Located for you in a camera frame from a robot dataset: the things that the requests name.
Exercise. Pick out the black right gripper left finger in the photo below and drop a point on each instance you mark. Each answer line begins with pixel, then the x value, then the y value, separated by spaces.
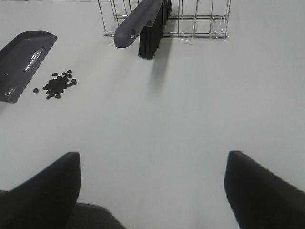
pixel 48 200

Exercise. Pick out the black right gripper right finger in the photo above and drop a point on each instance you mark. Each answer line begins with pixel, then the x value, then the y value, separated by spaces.
pixel 260 199

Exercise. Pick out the pile of coffee beans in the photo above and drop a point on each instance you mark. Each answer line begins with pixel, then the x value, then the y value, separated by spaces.
pixel 58 84

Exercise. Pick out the purple plastic dustpan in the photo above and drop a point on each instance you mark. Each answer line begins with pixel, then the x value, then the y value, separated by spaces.
pixel 19 61

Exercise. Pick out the chrome wire rack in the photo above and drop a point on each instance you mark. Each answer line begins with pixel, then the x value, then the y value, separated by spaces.
pixel 186 18

